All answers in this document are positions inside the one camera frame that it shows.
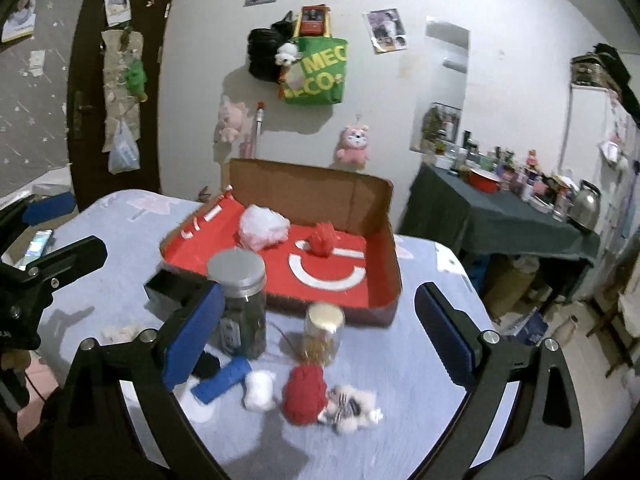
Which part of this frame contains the small black soft object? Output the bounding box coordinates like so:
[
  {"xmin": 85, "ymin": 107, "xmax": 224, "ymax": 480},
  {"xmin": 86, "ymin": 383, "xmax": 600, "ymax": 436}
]
[{"xmin": 192, "ymin": 352, "xmax": 221, "ymax": 380}]

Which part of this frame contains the coral yarn pompom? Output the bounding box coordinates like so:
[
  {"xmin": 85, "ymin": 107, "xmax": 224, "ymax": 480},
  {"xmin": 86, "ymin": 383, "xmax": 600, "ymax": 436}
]
[{"xmin": 306, "ymin": 223, "xmax": 338, "ymax": 257}]

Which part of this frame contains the green plush toy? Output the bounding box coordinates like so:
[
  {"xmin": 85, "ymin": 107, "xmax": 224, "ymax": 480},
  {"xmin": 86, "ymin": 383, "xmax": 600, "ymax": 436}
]
[{"xmin": 125, "ymin": 57, "xmax": 148, "ymax": 103}]

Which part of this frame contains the red toy car box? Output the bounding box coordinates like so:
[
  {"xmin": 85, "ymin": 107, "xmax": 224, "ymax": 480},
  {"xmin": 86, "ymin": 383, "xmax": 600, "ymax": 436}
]
[{"xmin": 294, "ymin": 5, "xmax": 332, "ymax": 38}]

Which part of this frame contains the tall wall mirror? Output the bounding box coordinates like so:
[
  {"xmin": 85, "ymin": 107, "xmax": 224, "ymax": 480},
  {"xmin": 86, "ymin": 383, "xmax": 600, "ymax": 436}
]
[{"xmin": 410, "ymin": 16, "xmax": 471, "ymax": 153}]

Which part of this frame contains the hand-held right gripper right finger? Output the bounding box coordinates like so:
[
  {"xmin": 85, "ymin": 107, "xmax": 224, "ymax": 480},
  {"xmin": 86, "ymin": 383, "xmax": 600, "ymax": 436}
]
[{"xmin": 415, "ymin": 282, "xmax": 586, "ymax": 480}]

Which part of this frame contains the red knitted soft toy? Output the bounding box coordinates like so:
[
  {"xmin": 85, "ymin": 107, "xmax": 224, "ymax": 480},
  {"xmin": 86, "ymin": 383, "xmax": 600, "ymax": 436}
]
[{"xmin": 282, "ymin": 364, "xmax": 328, "ymax": 426}]

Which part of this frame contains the cardboard box with red lining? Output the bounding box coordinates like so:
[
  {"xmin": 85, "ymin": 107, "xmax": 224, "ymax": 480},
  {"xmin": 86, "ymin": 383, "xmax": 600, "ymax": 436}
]
[{"xmin": 159, "ymin": 158, "xmax": 403, "ymax": 329}]

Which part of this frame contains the smartphone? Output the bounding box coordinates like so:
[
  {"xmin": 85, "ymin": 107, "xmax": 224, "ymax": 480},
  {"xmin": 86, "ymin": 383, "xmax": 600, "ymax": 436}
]
[{"xmin": 15, "ymin": 229, "xmax": 53, "ymax": 268}]

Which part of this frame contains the steel kettle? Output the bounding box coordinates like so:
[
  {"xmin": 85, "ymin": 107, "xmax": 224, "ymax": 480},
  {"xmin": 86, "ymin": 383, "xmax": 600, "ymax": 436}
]
[{"xmin": 567, "ymin": 180, "xmax": 602, "ymax": 233}]

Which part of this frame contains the dark bag on fridge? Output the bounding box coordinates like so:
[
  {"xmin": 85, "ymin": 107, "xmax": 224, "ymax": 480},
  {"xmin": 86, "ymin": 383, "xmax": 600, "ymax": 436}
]
[{"xmin": 570, "ymin": 42, "xmax": 633, "ymax": 96}]

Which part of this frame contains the wooden chair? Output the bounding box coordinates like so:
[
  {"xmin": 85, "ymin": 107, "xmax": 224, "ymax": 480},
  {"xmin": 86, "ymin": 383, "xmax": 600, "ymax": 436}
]
[{"xmin": 585, "ymin": 240, "xmax": 640, "ymax": 376}]

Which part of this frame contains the bright pink plush toy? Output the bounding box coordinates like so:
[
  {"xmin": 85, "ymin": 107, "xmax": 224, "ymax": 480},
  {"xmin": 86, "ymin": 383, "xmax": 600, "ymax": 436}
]
[{"xmin": 334, "ymin": 125, "xmax": 371, "ymax": 170}]

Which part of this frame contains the red cooking pot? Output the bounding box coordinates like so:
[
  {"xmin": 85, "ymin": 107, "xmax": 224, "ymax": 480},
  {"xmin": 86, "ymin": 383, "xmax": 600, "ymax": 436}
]
[{"xmin": 467, "ymin": 167, "xmax": 502, "ymax": 194}]

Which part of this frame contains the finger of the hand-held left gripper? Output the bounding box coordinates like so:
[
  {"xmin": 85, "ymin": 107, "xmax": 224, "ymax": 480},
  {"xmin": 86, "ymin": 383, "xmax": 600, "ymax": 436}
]
[
  {"xmin": 0, "ymin": 194, "xmax": 77, "ymax": 235},
  {"xmin": 0, "ymin": 236, "xmax": 108, "ymax": 292}
]

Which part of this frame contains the red capped white marker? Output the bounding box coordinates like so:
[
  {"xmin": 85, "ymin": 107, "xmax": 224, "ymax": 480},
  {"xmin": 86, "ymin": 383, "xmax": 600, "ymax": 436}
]
[{"xmin": 252, "ymin": 101, "xmax": 266, "ymax": 158}]

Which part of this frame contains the beige hanging door organizer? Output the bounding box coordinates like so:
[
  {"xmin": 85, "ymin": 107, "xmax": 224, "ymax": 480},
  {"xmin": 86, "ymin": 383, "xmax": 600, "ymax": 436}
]
[{"xmin": 100, "ymin": 27, "xmax": 146, "ymax": 153}]

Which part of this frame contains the light blue printed table cover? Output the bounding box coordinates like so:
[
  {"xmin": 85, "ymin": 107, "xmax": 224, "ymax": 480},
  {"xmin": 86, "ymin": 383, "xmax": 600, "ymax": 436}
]
[{"xmin": 40, "ymin": 190, "xmax": 501, "ymax": 480}]

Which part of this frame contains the white floor bottle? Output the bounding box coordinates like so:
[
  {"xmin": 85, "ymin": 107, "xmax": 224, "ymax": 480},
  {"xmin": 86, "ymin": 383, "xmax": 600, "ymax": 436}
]
[{"xmin": 542, "ymin": 315, "xmax": 578, "ymax": 348}]

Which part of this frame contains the pale pink plush toy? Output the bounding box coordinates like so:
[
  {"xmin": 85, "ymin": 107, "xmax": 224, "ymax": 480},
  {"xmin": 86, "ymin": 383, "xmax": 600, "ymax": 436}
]
[{"xmin": 215, "ymin": 97, "xmax": 248, "ymax": 143}]

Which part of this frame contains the white fridge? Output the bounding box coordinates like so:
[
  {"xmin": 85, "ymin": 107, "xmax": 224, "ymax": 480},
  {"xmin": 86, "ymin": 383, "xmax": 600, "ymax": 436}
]
[{"xmin": 557, "ymin": 82, "xmax": 640, "ymax": 261}]

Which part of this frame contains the row of bottles and jars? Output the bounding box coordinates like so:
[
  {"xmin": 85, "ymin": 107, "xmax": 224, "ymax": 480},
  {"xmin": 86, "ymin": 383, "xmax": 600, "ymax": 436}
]
[{"xmin": 420, "ymin": 130, "xmax": 576, "ymax": 221}]

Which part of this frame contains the white round cotton pad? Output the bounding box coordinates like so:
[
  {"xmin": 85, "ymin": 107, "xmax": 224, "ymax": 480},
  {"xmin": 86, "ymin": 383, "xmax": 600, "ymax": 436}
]
[{"xmin": 177, "ymin": 377, "xmax": 216, "ymax": 423}]

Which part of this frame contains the small jar with gold lid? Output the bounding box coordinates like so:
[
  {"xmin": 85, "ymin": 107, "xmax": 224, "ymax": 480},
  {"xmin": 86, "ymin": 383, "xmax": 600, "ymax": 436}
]
[{"xmin": 302, "ymin": 302, "xmax": 346, "ymax": 366}]

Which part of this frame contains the green snack bag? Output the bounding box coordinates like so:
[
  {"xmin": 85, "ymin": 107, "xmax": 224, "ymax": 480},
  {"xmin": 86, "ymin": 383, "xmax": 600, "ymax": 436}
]
[{"xmin": 279, "ymin": 36, "xmax": 348, "ymax": 106}]

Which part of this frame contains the blue rectangular sponge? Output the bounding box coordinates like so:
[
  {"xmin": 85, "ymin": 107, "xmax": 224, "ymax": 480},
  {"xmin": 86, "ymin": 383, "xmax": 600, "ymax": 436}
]
[{"xmin": 192, "ymin": 357, "xmax": 253, "ymax": 405}]

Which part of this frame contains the dark green tablecloth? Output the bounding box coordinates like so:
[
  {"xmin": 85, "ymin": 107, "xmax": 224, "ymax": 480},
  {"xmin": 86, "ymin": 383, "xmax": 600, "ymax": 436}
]
[{"xmin": 400, "ymin": 162, "xmax": 601, "ymax": 311}]

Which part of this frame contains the photo collage wall poster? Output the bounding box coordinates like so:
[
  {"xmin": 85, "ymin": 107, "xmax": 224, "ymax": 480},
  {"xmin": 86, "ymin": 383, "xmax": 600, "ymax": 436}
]
[{"xmin": 362, "ymin": 8, "xmax": 408, "ymax": 54}]

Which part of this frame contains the wall poster with portrait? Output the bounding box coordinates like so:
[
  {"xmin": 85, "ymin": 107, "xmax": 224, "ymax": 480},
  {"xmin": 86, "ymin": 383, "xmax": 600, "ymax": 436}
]
[{"xmin": 0, "ymin": 0, "xmax": 38, "ymax": 43}]

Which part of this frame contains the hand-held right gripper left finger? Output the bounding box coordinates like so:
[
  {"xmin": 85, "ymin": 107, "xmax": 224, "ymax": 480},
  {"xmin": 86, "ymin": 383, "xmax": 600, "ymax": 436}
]
[{"xmin": 52, "ymin": 282, "xmax": 226, "ymax": 480}]

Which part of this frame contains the photo on door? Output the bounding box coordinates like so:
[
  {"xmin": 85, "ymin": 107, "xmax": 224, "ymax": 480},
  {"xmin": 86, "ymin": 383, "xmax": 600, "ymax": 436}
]
[{"xmin": 103, "ymin": 0, "xmax": 132, "ymax": 26}]

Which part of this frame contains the clear plastic bag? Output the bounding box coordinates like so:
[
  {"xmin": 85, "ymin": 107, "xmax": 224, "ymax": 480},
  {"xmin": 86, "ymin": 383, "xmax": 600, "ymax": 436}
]
[{"xmin": 107, "ymin": 117, "xmax": 141, "ymax": 175}]

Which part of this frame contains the small white soft cloth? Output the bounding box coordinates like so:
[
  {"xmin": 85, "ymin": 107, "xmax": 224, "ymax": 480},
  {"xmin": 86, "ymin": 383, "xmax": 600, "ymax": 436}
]
[{"xmin": 244, "ymin": 370, "xmax": 277, "ymax": 412}]

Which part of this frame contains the white fluffy flower plush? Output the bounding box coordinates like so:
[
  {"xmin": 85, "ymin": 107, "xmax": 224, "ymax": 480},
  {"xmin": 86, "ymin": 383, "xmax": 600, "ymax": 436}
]
[{"xmin": 320, "ymin": 385, "xmax": 385, "ymax": 436}]

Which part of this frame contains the small black box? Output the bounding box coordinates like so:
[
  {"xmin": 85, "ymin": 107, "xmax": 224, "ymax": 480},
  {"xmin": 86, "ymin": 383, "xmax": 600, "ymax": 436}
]
[{"xmin": 144, "ymin": 269, "xmax": 211, "ymax": 321}]

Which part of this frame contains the black hanging bag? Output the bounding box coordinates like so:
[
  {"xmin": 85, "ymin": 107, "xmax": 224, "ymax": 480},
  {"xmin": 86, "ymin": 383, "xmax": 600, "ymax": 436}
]
[{"xmin": 247, "ymin": 27, "xmax": 286, "ymax": 83}]

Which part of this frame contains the white mesh puff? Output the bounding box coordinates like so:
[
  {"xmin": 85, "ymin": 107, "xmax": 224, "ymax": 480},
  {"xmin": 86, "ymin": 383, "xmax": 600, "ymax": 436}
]
[{"xmin": 238, "ymin": 204, "xmax": 292, "ymax": 251}]

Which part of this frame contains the small beige cloth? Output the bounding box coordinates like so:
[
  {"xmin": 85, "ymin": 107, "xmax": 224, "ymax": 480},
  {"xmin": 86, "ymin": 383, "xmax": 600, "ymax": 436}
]
[{"xmin": 101, "ymin": 324, "xmax": 138, "ymax": 345}]

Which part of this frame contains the dark brown door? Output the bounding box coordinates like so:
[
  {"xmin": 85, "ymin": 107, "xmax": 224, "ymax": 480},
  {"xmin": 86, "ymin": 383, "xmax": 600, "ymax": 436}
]
[{"xmin": 67, "ymin": 0, "xmax": 183, "ymax": 211}]

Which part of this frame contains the glass jar with silver lid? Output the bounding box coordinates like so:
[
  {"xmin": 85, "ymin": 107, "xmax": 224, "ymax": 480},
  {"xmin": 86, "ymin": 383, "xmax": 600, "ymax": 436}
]
[{"xmin": 206, "ymin": 248, "xmax": 268, "ymax": 360}]

